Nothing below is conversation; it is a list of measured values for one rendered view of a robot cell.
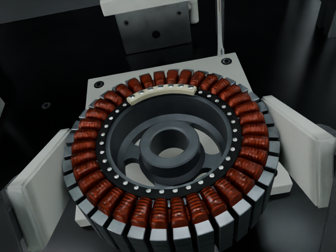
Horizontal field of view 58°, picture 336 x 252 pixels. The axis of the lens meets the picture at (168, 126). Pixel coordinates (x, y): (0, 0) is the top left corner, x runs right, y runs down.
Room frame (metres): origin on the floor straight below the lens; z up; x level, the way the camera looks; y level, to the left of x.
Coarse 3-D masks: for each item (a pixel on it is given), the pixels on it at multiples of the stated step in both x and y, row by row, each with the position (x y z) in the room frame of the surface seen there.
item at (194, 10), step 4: (188, 0) 0.30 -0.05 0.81; (192, 0) 0.30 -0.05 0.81; (196, 0) 0.30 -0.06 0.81; (188, 4) 0.30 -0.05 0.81; (192, 4) 0.30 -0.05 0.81; (196, 4) 0.30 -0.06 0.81; (188, 8) 0.30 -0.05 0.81; (192, 8) 0.30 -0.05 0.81; (196, 8) 0.30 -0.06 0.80; (192, 12) 0.30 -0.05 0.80; (196, 12) 0.30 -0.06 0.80; (192, 16) 0.30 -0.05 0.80; (196, 16) 0.30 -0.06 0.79; (192, 20) 0.30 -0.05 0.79; (196, 20) 0.30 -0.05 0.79; (192, 24) 0.30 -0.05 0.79; (196, 24) 0.30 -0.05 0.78
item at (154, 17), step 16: (128, 16) 0.29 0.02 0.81; (144, 16) 0.29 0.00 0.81; (160, 16) 0.29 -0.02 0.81; (176, 16) 0.29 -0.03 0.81; (128, 32) 0.29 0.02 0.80; (144, 32) 0.29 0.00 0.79; (160, 32) 0.29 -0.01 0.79; (176, 32) 0.29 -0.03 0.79; (128, 48) 0.29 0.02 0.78; (144, 48) 0.29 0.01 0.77
